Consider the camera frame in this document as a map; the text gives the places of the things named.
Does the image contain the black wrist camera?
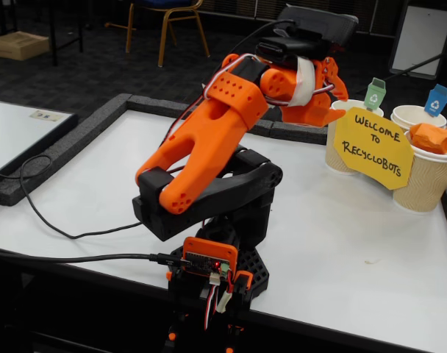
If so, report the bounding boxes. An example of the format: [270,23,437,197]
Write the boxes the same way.
[255,4,360,71]

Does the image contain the short black foam border strip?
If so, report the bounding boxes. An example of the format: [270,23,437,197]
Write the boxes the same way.
[271,120,328,145]

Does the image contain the thick black USB cable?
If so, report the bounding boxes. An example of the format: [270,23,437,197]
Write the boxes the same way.
[0,245,191,268]

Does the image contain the white panel with black frame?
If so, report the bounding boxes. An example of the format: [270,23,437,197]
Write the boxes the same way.
[387,0,447,80]

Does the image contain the brown cardboard box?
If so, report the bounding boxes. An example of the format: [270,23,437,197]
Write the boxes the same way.
[0,31,51,62]

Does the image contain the red black servo wire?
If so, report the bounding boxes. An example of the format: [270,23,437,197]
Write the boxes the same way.
[164,53,337,176]

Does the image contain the small paper label sticker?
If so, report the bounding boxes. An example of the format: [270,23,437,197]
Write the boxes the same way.
[29,110,65,122]

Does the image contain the whiteboard tabletop with label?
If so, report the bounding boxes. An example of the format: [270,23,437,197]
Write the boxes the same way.
[0,99,79,185]

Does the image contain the blue recycling bin sign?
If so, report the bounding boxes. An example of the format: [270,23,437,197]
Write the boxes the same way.
[424,83,447,118]

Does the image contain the orange paper rubbish bundle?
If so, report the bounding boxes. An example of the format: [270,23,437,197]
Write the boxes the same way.
[408,122,447,155]

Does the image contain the black metal table frame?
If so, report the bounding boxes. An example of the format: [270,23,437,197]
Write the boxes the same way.
[0,0,85,68]

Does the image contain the white tape strap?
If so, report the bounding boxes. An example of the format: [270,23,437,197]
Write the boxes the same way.
[287,57,322,109]

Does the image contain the paper cup with blue sign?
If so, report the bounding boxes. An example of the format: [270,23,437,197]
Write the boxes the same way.
[390,104,447,134]

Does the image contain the gold frame blue chair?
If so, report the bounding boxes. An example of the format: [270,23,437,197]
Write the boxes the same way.
[104,0,212,68]

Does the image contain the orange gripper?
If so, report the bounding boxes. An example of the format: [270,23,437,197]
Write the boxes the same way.
[282,57,349,129]

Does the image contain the yellow welcome paper sign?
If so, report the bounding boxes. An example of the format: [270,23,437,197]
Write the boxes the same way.
[332,106,415,191]

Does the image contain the green recycling bin sign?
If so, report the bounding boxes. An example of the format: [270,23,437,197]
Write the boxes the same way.
[363,77,387,112]

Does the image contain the black orange table clamp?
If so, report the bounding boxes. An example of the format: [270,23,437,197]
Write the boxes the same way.
[164,270,254,353]

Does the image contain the orange motor controller board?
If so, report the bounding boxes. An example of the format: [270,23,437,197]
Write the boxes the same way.
[182,236,240,277]

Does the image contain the long black foam border strip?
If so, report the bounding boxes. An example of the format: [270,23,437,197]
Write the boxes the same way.
[126,93,274,138]

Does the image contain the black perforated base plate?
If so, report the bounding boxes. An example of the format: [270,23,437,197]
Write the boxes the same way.
[237,244,271,299]

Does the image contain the paper cup with green sign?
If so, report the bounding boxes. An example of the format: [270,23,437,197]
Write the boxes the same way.
[325,99,385,177]

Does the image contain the servo cable with white connector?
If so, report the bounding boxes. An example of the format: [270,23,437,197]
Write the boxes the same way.
[203,274,235,330]

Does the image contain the paper cup with orange sign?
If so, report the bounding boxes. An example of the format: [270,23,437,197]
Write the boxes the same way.
[392,128,447,214]

